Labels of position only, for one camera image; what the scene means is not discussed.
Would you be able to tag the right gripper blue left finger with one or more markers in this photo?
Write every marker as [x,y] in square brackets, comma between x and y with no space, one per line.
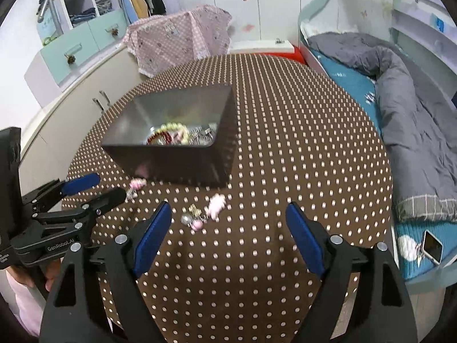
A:
[148,237]

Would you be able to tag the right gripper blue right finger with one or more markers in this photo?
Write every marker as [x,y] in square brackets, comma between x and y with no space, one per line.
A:
[311,239]

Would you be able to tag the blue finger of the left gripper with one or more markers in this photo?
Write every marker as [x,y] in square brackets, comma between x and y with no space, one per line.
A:
[72,187]
[105,202]

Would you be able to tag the pink bunny pearl keychain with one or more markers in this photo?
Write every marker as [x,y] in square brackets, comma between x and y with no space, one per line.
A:
[196,218]

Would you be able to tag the pink bear charm keychain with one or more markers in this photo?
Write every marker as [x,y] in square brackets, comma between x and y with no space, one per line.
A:
[135,185]

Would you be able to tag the tangled jewelry pile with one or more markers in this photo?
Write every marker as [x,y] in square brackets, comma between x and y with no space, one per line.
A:
[202,134]

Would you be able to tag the person's left hand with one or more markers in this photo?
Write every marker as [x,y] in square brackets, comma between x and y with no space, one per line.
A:
[24,275]

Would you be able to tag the beige low cabinet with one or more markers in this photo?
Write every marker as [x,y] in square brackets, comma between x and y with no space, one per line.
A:
[53,137]

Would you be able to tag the silver metal tin box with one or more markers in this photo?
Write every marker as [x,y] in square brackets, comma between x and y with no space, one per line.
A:
[149,139]

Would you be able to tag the white smartphone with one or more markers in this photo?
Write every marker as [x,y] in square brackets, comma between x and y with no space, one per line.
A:
[431,247]

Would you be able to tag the green potted plant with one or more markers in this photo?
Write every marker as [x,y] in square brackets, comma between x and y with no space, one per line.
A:
[47,40]

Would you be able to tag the teal bed sheet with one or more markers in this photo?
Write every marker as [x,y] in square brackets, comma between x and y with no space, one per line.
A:
[359,86]

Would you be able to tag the grey duvet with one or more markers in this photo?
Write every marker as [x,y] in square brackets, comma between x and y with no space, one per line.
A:
[418,123]

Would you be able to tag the purple stair shelf unit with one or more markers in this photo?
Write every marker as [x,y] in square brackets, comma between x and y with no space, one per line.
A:
[90,29]

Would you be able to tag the pink checkered cloth cover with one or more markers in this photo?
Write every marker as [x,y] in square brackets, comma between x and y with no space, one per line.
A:
[161,42]

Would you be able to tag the metal stair handrail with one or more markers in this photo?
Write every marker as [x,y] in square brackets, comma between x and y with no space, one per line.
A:
[48,20]

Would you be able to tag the red storage ottoman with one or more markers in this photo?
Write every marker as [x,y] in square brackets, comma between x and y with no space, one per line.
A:
[279,48]

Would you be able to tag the teal bunk bed frame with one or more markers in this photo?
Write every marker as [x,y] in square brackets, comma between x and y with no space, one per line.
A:
[421,274]

